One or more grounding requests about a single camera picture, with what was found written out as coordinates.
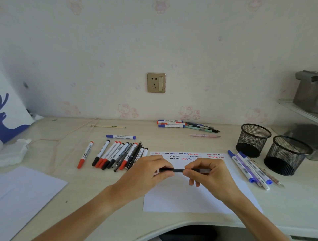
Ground person's right hand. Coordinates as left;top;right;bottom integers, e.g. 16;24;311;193
183;158;243;207

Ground person's left hand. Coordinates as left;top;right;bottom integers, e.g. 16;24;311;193
109;155;176;209

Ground black slim pen silver tip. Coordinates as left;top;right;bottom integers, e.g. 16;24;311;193
127;145;142;172
125;141;142;169

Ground red-capped white marker pen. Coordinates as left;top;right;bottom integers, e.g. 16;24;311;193
98;141;122;169
77;141;94;169
95;141;118;169
119;142;138;171

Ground purple slim pen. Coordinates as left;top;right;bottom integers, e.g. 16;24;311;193
235;154;263;187

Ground white paper sheet with squiggles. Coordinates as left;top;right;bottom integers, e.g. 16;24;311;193
143;151;263;215

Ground black gel pen clear grip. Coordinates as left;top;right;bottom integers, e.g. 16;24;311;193
158;168;212;174

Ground white slim pen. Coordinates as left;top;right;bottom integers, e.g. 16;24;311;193
236;153;271;191

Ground black mesh cup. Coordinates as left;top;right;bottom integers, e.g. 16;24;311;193
235;123;272;158
263;135;313;177

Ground pile of assorted pens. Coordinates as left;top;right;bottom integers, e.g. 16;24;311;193
157;120;221;133

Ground person's left forearm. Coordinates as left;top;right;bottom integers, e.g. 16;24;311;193
32;186;120;241

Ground person's right forearm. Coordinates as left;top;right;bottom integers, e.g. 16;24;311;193
223;192;291;241

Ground paper-wrapped chopsticks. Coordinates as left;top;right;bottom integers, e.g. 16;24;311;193
86;124;127;129

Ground light wooden table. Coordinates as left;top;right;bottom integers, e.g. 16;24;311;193
0;117;318;241

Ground clear acrylic rack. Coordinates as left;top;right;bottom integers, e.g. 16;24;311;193
271;98;318;161

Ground blank white paper sheet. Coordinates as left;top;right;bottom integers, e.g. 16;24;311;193
0;166;69;241

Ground crumpled white tissue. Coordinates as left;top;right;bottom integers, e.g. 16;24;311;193
0;138;32;167

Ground white plastic bag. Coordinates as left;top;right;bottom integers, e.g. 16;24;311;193
0;72;35;144

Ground thin pink cord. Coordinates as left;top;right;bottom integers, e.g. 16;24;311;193
28;117;100;174

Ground gold wall socket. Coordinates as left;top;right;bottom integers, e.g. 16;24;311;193
147;72;166;94

